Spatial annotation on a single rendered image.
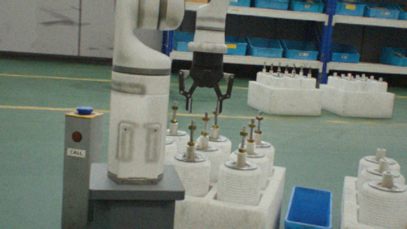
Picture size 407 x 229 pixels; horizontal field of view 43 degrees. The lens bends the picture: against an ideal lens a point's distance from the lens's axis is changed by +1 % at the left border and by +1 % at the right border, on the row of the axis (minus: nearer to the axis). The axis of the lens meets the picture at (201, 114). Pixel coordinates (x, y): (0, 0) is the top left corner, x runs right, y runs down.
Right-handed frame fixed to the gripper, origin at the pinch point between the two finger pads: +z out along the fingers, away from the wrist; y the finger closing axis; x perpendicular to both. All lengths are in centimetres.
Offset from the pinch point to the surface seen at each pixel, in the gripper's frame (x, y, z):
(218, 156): 2.6, -4.6, 11.0
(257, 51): -459, -36, -3
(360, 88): -247, -100, 12
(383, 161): 9.0, -42.1, 7.3
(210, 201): 18.8, -3.8, 17.2
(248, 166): 14.9, -11.4, 9.9
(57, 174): -46, 51, 34
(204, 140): 1.0, -0.8, 7.6
